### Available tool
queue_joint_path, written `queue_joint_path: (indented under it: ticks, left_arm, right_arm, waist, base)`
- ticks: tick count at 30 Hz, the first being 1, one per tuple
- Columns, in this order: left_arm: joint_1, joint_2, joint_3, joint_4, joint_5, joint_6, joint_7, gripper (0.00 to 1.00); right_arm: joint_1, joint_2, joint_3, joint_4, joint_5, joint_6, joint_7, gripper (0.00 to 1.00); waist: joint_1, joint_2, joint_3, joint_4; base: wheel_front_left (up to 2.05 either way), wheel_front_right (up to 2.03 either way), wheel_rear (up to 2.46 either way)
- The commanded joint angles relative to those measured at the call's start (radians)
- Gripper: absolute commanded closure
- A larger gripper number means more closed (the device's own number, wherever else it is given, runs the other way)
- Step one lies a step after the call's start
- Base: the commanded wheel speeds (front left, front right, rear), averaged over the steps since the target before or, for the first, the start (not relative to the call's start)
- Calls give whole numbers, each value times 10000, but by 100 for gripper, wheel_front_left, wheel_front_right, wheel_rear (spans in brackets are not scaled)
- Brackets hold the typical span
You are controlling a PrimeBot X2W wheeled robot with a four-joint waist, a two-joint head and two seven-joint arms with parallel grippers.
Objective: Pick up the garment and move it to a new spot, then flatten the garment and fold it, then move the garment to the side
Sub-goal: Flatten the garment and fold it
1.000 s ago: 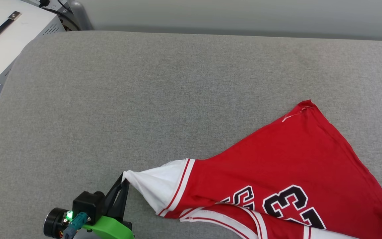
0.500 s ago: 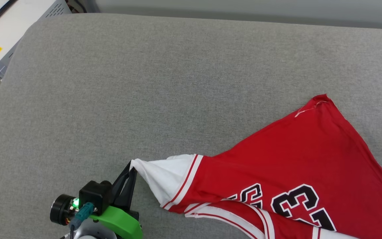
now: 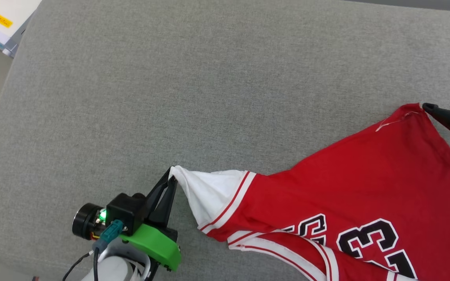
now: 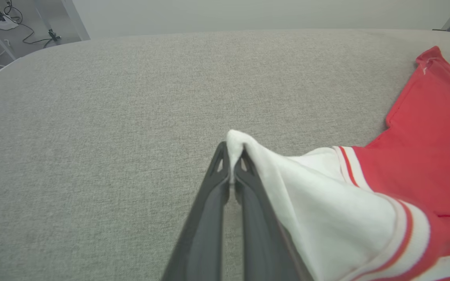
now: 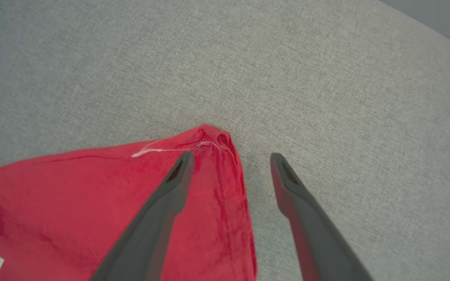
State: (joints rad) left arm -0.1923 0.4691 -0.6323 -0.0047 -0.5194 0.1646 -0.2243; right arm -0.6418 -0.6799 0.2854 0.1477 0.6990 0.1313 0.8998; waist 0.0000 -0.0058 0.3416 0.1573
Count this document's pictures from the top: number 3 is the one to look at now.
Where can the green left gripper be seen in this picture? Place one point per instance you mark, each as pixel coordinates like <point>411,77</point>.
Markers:
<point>158,246</point>

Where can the red white basketball jersey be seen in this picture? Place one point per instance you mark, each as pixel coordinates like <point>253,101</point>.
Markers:
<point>365,175</point>

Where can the yellow warning sticker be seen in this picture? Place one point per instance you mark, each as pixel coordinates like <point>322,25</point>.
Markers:
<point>2,20</point>

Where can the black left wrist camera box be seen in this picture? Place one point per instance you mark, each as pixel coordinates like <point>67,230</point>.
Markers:
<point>125,210</point>

